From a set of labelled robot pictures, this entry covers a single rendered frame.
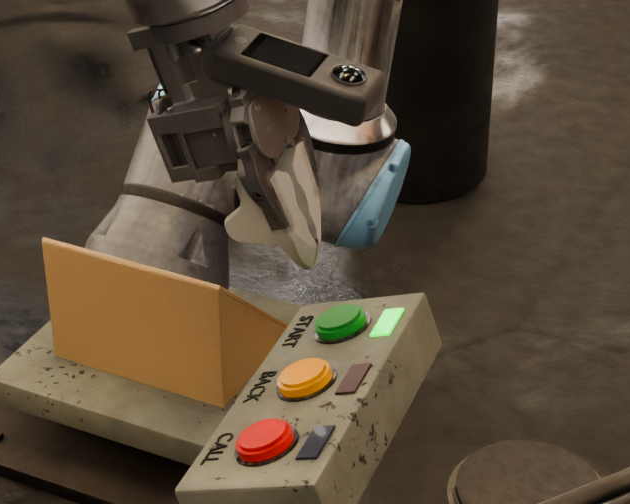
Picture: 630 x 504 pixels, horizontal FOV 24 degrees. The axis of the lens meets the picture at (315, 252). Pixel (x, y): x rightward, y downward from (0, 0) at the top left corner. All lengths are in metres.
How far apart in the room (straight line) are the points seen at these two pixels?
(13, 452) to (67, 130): 0.95
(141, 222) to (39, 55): 1.28
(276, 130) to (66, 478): 0.93
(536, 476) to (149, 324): 0.79
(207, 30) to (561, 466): 0.42
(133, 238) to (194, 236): 0.08
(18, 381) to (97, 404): 0.12
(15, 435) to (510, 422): 0.66
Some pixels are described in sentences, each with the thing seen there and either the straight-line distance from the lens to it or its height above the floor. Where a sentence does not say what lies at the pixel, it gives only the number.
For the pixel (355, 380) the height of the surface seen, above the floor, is 0.62.
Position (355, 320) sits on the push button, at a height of 0.61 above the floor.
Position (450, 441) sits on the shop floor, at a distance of 1.95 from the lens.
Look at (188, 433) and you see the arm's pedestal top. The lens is 1.77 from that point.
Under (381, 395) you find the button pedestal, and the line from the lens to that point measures 1.03.
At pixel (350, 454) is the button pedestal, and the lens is 0.99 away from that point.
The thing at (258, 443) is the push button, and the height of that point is 0.61.
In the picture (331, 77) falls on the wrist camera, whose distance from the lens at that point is 1.00.
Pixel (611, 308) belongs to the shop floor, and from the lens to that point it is 2.24.
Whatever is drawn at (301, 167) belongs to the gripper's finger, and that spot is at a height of 0.72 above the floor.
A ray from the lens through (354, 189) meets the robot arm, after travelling 1.77.
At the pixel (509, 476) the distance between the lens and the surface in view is 1.11.
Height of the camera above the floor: 1.24
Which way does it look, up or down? 32 degrees down
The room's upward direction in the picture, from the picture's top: straight up
